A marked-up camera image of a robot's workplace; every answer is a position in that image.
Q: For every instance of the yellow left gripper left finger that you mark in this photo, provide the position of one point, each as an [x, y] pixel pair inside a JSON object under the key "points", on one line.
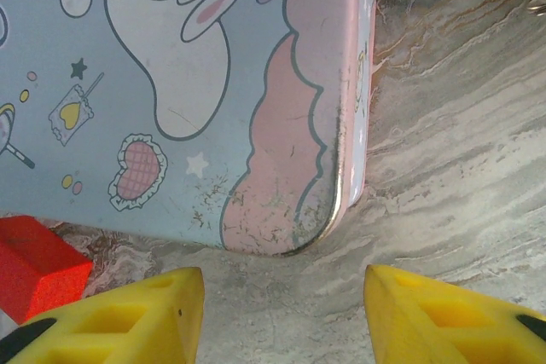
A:
{"points": [[141, 321]]}

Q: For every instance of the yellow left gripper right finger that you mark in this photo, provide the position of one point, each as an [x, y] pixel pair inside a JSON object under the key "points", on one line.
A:
{"points": [[435, 321]]}

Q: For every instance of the red wooden block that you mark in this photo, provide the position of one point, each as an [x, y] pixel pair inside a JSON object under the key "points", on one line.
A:
{"points": [[38, 266]]}

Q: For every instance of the pastel bunny tin box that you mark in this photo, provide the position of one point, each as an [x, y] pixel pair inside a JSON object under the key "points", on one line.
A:
{"points": [[170, 82]]}

